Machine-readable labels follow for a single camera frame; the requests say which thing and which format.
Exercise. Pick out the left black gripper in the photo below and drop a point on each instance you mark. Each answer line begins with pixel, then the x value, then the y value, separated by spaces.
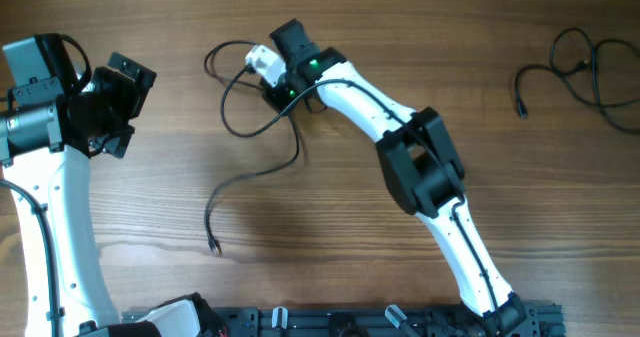
pixel 106 78

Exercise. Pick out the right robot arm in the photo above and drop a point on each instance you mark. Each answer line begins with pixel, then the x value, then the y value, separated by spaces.
pixel 420 165

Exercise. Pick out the black aluminium base frame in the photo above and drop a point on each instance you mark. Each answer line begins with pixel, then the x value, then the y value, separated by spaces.
pixel 432 321

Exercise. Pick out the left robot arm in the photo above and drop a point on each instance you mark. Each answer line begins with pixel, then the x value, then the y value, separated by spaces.
pixel 57 120

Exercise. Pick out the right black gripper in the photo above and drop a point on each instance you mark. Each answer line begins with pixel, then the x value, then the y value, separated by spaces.
pixel 271 95

